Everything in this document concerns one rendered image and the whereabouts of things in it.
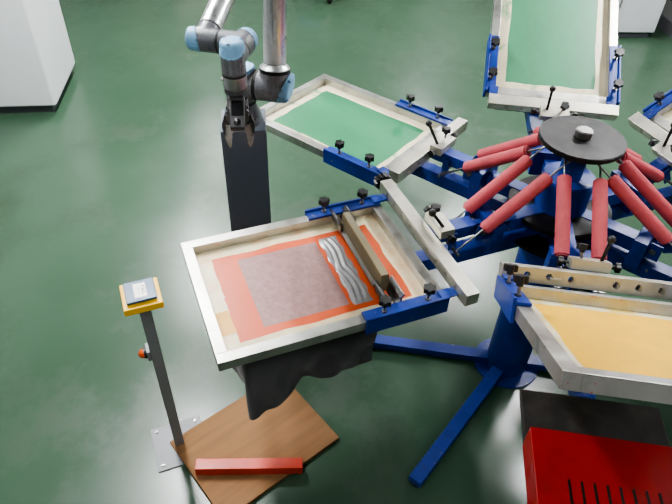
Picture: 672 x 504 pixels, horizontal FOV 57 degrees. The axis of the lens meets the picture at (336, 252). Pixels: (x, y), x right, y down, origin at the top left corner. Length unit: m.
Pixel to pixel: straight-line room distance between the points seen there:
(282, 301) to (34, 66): 3.54
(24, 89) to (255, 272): 3.46
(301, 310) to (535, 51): 1.80
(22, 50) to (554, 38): 3.66
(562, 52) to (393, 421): 1.91
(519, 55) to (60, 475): 2.79
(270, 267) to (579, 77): 1.76
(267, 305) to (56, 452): 1.35
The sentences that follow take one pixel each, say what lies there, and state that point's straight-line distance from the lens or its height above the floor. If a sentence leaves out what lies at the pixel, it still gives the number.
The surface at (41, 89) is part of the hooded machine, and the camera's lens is 5.31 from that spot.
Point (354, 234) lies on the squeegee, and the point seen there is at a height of 1.05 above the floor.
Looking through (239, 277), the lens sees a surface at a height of 0.95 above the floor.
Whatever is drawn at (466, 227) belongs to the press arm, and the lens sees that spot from 2.33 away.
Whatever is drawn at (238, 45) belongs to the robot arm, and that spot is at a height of 1.71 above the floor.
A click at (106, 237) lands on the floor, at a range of 4.00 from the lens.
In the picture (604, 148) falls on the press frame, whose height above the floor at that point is 1.32.
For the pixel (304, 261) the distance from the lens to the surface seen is 2.24.
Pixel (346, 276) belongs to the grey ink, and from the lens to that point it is 2.18.
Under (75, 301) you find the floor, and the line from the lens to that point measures 3.64.
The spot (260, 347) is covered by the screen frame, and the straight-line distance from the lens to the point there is 1.93.
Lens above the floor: 2.48
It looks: 42 degrees down
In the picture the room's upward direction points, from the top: 2 degrees clockwise
